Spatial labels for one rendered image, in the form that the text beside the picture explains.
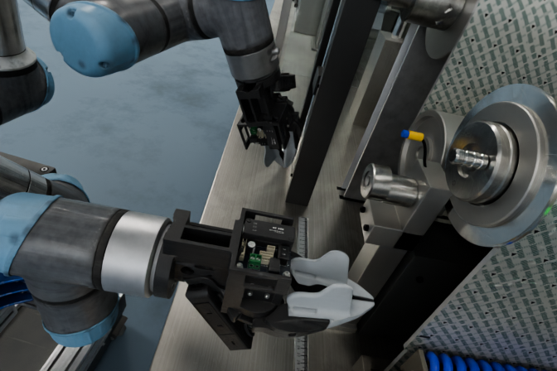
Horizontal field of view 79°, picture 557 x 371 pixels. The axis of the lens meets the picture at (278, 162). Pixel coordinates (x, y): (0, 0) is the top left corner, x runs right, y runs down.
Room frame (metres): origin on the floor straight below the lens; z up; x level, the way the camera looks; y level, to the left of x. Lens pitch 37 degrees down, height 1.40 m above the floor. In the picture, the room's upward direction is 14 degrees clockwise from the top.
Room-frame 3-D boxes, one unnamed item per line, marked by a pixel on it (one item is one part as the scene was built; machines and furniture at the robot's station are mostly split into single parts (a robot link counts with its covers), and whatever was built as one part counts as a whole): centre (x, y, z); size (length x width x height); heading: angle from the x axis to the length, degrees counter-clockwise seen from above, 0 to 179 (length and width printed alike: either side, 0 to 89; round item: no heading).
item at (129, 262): (0.19, 0.10, 1.11); 0.08 x 0.05 x 0.08; 5
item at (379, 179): (0.30, -0.11, 1.18); 0.04 x 0.02 x 0.04; 5
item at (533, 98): (0.27, -0.19, 1.25); 0.15 x 0.01 x 0.15; 5
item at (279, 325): (0.18, -0.04, 1.09); 0.09 x 0.05 x 0.02; 95
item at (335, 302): (0.19, -0.09, 1.11); 0.09 x 0.03 x 0.06; 95
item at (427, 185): (0.31, -0.15, 1.05); 0.06 x 0.05 x 0.31; 95
